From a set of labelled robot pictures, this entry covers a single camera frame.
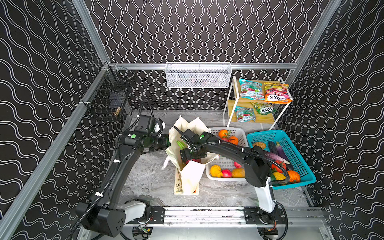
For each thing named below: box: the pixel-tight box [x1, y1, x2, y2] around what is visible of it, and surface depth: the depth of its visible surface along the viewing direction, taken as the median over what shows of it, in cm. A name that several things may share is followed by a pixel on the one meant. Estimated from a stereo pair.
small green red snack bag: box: [235, 106, 256, 123], surface depth 93 cm
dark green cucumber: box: [268, 141, 279, 155], surface depth 99 cm
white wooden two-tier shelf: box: [223, 75, 293, 131], surface depth 85 cm
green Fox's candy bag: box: [251, 102, 277, 115], surface depth 99 cm
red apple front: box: [221, 168, 232, 178], surface depth 84 cm
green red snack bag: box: [238, 78, 265, 101], surface depth 83 cm
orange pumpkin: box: [287, 170, 301, 183], surface depth 83 cm
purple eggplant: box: [276, 141, 290, 161], surface depth 97 cm
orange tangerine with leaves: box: [218, 129, 231, 139], surface depth 96 cm
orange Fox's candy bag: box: [264, 82, 293, 104], surface depth 81 cm
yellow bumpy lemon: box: [210, 164, 223, 178], surface depth 85 cm
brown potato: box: [252, 142, 266, 150], surface depth 97 cm
